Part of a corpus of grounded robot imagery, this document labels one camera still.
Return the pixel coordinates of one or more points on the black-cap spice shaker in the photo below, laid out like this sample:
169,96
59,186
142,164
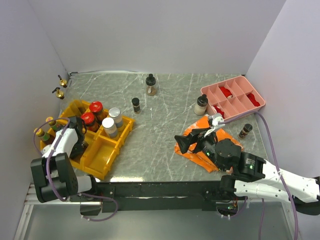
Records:
84,145
136,105

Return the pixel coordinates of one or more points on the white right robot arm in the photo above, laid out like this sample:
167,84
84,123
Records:
251,176

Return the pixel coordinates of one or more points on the yellow compartment bin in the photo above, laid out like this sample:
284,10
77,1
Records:
101,152

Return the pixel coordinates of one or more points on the orange tie-dye cloth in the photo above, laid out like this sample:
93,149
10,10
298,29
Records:
200,158

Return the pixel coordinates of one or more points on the red-lid sauce jar back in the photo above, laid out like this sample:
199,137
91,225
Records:
96,107

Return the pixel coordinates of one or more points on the tall oil bottle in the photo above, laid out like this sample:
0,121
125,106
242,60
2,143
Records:
68,98
65,83

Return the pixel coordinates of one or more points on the red sock right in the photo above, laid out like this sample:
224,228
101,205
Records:
253,100

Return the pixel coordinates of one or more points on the black-cap spice shaker back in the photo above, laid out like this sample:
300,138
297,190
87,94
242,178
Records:
136,105

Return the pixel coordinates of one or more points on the red sock middle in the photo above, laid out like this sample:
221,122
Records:
226,92

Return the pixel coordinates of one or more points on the black-cap spice shaker front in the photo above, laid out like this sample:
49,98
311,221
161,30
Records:
84,145

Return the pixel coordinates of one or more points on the black-lid jar white powder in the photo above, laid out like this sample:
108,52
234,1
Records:
201,105

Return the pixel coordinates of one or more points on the pink compartment tray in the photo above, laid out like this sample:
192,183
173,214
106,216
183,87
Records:
238,104

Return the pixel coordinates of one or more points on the red-lid sauce jar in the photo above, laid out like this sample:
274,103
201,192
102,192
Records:
90,121
96,107

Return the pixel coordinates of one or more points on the blue-label clear jar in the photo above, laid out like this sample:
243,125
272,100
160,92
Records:
116,115

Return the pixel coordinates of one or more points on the white-lid jar edge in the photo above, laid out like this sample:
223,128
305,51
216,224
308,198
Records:
110,128

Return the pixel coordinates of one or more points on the black-lid jar brown powder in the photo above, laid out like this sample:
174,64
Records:
151,85

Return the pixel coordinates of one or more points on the spice shaker near right edge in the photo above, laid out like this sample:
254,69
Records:
247,128

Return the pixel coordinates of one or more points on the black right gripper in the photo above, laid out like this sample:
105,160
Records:
196,135

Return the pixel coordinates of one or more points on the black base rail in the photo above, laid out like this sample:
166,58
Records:
177,195

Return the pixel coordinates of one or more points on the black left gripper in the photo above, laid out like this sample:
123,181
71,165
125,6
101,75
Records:
79,150

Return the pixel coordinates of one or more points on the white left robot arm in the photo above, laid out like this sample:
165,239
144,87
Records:
53,174

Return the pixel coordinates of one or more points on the red sock in tray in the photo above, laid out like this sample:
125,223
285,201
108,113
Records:
219,110

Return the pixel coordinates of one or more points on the green-label sauce bottle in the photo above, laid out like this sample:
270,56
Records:
44,136
55,125

